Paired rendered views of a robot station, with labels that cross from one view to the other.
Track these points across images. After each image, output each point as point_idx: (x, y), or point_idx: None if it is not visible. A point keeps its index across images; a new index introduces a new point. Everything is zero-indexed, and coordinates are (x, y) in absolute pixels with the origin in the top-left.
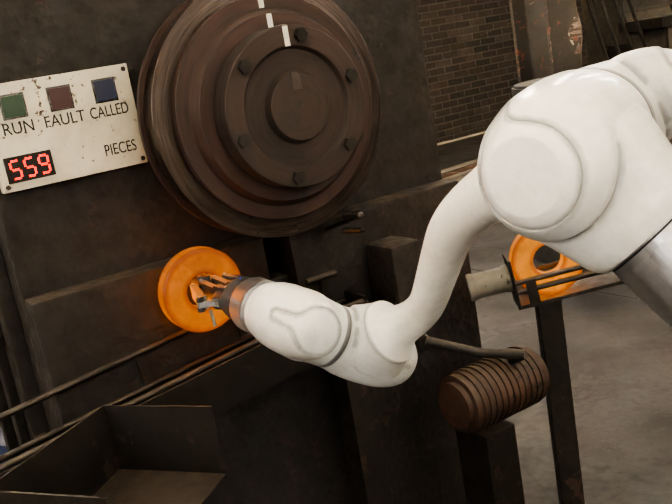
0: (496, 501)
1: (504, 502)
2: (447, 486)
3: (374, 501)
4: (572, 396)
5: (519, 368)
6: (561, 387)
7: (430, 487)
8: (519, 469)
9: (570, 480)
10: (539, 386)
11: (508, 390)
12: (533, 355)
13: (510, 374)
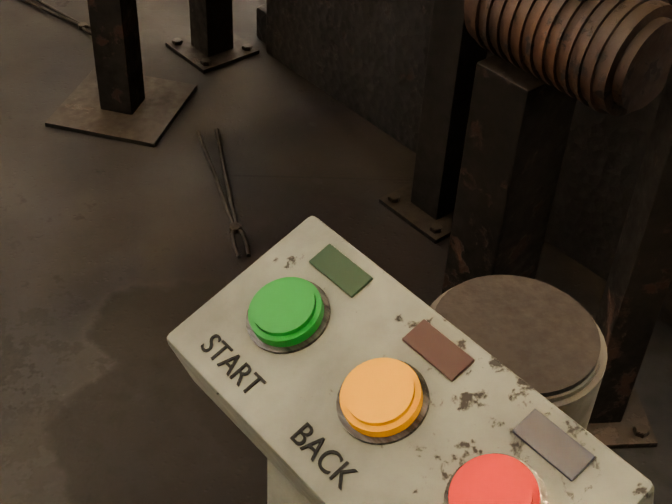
0: (461, 165)
1: (472, 181)
2: (614, 175)
3: (435, 42)
4: (664, 171)
5: (572, 11)
6: (661, 139)
7: (589, 148)
8: (510, 165)
9: (611, 297)
10: (576, 70)
11: (521, 20)
12: (625, 22)
13: (553, 5)
